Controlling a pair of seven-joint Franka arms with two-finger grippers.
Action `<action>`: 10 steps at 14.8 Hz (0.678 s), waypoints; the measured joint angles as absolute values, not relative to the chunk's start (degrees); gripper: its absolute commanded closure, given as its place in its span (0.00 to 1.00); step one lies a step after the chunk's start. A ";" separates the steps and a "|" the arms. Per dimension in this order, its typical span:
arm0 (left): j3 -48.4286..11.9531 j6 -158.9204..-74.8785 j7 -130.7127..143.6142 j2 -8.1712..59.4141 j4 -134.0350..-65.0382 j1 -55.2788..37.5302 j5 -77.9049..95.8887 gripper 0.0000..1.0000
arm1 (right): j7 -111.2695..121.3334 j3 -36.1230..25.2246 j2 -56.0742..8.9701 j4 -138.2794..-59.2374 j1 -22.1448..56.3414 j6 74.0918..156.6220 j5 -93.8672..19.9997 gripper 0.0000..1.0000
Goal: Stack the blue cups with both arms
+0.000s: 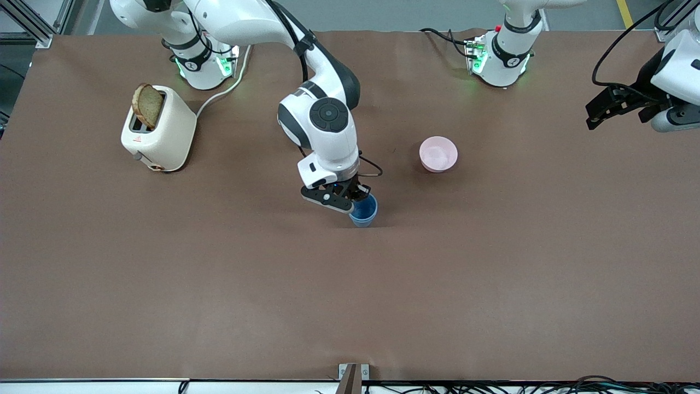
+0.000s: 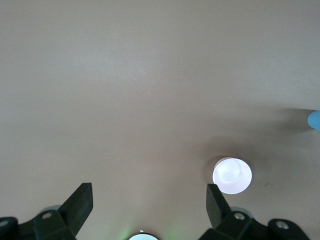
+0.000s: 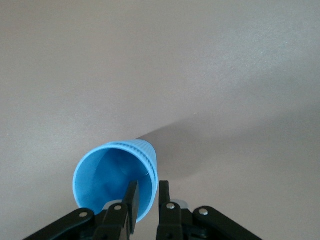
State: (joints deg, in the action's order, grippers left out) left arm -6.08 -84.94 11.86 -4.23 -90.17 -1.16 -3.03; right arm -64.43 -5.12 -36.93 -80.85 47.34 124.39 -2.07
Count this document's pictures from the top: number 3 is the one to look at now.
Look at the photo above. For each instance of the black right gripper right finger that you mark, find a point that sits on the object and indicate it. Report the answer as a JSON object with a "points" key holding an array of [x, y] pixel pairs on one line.
{"points": [[170, 222]]}

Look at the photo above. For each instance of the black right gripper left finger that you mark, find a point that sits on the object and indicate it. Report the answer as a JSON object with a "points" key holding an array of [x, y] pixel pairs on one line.
{"points": [[115, 222]]}

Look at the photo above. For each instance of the brown table cover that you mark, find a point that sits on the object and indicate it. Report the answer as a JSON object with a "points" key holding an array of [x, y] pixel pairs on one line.
{"points": [[175, 62]]}

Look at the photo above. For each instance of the blue ribbed plastic cup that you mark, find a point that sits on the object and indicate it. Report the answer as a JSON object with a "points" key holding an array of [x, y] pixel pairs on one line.
{"points": [[87, 175], [153, 156]]}

